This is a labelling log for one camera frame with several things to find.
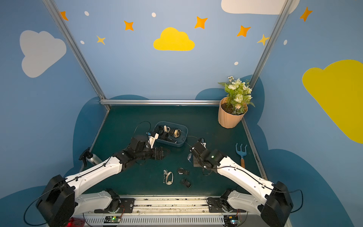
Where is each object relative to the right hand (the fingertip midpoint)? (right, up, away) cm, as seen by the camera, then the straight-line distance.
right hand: (200, 156), depth 81 cm
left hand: (-19, +4, -1) cm, 20 cm away
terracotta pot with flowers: (+26, +30, +20) cm, 45 cm away
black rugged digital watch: (-28, +14, +23) cm, 39 cm away
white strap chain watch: (-19, -13, +3) cm, 24 cm away
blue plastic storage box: (-20, +11, +21) cm, 31 cm away
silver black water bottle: (-63, -1, -1) cm, 63 cm away
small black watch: (-9, -14, -1) cm, 17 cm away
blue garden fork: (+31, -2, +15) cm, 34 cm away
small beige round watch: (-14, +12, +18) cm, 26 cm away
